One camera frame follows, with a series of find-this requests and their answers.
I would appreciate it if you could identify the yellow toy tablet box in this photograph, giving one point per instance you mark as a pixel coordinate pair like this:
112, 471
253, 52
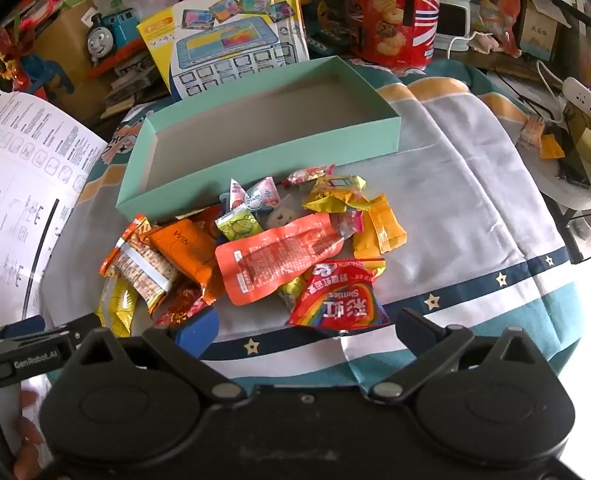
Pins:
221, 46

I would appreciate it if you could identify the red patterned snack packet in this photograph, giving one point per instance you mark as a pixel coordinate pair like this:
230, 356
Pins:
184, 307

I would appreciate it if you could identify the red blue toy figure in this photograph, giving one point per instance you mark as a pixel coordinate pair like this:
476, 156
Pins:
46, 69

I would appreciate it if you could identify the red cookie tin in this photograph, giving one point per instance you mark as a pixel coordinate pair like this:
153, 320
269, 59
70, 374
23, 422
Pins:
397, 32

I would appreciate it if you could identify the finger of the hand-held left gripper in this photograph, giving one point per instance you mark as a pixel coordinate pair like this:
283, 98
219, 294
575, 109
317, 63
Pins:
27, 328

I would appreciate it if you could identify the small yellow wrapper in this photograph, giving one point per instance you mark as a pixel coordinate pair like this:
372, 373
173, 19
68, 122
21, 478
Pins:
551, 147

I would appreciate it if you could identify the green cartoon snack packet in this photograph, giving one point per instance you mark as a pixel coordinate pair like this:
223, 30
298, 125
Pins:
238, 226

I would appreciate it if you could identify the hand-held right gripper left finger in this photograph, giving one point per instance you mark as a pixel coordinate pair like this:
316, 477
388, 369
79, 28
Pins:
198, 332

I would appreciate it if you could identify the person's left hand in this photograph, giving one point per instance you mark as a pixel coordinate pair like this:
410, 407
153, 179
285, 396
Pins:
32, 443

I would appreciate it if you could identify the white side table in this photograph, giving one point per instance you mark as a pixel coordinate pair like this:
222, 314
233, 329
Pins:
554, 184

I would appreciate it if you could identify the small white device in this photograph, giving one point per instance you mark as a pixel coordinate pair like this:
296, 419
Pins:
452, 21

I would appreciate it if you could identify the plain orange snack packet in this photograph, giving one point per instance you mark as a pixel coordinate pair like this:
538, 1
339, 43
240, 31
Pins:
184, 249

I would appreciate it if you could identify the white instruction sheet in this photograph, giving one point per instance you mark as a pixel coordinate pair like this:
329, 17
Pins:
37, 161

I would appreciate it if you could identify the yellow blue-label snack packet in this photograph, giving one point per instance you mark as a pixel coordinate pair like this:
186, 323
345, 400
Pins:
337, 191

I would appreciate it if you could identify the blue train toy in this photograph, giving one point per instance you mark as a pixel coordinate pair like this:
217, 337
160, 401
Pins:
106, 41

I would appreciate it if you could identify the red rainbow candy bag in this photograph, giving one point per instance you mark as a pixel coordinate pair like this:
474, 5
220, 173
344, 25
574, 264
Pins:
337, 300

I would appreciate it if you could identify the yellow silver-striped snack packet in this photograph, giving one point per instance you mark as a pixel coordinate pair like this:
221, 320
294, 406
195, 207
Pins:
117, 304

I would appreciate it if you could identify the stack of books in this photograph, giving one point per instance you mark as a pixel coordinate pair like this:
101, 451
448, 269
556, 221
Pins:
129, 85

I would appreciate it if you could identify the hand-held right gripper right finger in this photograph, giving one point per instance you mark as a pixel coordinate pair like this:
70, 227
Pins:
415, 330

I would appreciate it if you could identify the clear packet with white cake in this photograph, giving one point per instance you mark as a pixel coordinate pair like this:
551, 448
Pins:
284, 214

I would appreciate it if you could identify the orange-yellow snack packet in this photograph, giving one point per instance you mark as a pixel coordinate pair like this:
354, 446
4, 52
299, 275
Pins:
383, 226

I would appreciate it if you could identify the pink candy packet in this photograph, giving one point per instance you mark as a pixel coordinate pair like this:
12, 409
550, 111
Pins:
348, 224

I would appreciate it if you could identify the orange-red snack pouch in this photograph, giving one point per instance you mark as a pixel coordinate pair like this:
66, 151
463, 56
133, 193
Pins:
272, 263

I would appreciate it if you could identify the orange wrapper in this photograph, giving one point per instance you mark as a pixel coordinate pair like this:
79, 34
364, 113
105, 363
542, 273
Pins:
531, 131

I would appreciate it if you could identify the teal cardboard box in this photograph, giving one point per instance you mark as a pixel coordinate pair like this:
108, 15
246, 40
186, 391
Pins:
184, 184

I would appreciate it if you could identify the pink red triangular candy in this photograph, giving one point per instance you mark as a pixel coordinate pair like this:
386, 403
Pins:
236, 194

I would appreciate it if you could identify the orange white cracker packet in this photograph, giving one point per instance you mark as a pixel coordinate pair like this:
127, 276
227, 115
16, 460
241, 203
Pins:
138, 263

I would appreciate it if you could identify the beige printed box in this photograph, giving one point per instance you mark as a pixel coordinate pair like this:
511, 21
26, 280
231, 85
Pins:
535, 27

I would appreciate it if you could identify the pink green-print triangular candy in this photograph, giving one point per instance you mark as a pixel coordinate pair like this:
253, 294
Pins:
263, 194

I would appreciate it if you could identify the white power strip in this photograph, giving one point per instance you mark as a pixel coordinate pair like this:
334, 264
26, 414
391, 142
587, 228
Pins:
579, 92

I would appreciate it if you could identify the brown cardboard box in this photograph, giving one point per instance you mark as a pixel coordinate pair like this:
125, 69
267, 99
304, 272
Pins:
64, 41

